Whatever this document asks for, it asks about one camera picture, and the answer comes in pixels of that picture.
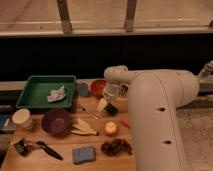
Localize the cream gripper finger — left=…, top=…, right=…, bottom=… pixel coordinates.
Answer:
left=97, top=98, right=108, bottom=112

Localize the black eraser block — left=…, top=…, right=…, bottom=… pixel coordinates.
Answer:
left=105, top=103, right=118, bottom=116

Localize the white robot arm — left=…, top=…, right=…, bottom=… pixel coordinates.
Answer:
left=103, top=60, right=213, bottom=171

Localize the orange bowl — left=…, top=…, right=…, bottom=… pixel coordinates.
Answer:
left=90, top=80, right=106, bottom=98

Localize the purple bowl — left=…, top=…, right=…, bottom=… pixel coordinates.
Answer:
left=41, top=108, right=70, bottom=136

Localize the metal fork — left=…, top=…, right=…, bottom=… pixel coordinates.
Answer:
left=80, top=105, right=100, bottom=120

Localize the small blue sponge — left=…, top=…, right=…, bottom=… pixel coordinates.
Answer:
left=77, top=83, right=90, bottom=97

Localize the yellow apple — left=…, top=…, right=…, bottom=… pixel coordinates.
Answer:
left=104, top=121, right=118, bottom=136

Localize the orange carrot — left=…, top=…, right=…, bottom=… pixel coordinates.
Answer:
left=122, top=119, right=130, bottom=128

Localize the pine cone cluster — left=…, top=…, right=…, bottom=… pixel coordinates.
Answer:
left=101, top=138, right=132, bottom=156

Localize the crumpled white cloth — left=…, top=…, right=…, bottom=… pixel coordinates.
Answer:
left=47, top=86, right=66, bottom=103

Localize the blue rectangular sponge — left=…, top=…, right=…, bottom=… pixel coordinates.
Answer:
left=72, top=146, right=95, bottom=165

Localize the green plastic tray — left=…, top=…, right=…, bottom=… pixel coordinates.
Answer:
left=16, top=75, right=76, bottom=109

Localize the white paper cup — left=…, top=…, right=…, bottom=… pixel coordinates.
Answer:
left=12, top=108, right=33, bottom=130

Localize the black binder clip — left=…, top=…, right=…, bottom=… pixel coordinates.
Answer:
left=13, top=138, right=29, bottom=156

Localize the black handled brush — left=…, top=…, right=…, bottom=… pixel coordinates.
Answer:
left=36, top=141, right=63, bottom=160

